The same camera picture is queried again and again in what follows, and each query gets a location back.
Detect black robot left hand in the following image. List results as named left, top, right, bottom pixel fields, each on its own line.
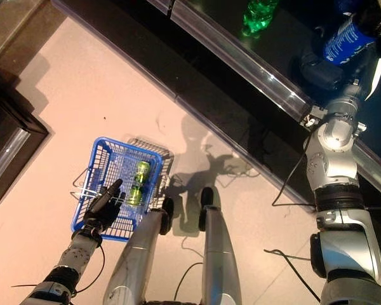
left=82, top=178, right=127, bottom=234

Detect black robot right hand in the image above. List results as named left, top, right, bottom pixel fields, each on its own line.
left=300, top=47, right=381, bottom=101

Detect cola bottle blue label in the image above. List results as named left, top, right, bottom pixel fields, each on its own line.
left=322, top=12, right=381, bottom=66

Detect blue plastic basket wire handles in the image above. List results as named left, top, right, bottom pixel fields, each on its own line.
left=69, top=136, right=164, bottom=243

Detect green soda bottle yellow cap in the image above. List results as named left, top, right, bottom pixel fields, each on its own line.
left=240, top=0, right=280, bottom=37

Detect silver robot left leg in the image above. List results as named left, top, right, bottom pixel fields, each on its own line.
left=102, top=209, right=165, bottom=305

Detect black robot left foot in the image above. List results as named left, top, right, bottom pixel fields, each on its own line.
left=160, top=196, right=175, bottom=236

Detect black robot foot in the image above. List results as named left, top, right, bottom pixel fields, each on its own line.
left=198, top=186, right=215, bottom=232
left=160, top=196, right=175, bottom=236

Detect black robot right foot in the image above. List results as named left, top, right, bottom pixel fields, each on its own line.
left=198, top=186, right=215, bottom=232

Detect thin black cable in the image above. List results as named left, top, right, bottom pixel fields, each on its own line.
left=263, top=248, right=321, bottom=302
left=72, top=244, right=106, bottom=295
left=271, top=136, right=317, bottom=211
left=173, top=262, right=204, bottom=302

